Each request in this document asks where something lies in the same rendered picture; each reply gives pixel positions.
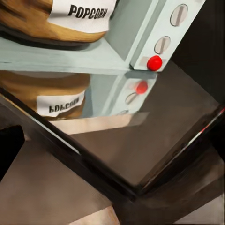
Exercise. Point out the microwave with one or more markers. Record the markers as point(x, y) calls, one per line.
point(125, 93)

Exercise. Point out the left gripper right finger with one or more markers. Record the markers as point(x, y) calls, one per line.
point(217, 139)

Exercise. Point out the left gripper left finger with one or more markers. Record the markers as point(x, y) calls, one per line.
point(11, 141)

